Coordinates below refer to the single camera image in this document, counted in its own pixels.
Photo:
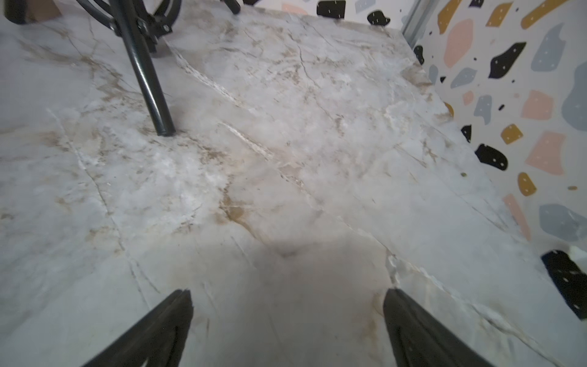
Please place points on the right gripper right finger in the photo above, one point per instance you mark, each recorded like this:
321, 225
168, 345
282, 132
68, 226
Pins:
419, 339

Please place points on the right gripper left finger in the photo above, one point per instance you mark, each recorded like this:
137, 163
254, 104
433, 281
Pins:
158, 339

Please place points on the black tripod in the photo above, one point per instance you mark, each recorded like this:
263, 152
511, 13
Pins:
141, 31

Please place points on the small brown block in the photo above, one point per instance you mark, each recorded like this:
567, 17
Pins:
30, 11

